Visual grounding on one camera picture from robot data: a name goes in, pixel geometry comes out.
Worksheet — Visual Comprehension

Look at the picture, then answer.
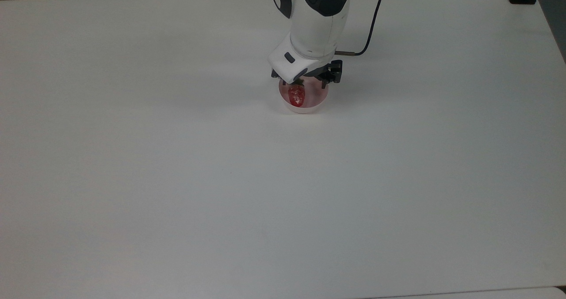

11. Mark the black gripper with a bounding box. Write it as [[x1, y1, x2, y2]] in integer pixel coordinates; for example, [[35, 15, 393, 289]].
[[271, 60, 344, 90]]

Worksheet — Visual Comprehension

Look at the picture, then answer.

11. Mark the red toy strawberry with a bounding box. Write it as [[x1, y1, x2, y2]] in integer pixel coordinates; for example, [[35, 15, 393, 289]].
[[287, 80, 307, 109]]

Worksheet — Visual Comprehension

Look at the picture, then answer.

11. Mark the pink plastic bowl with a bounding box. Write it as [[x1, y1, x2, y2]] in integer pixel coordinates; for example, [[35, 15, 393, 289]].
[[278, 75, 330, 115]]

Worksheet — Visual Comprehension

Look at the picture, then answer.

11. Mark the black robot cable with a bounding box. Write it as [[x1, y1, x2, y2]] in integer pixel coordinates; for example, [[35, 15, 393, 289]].
[[334, 0, 385, 57]]

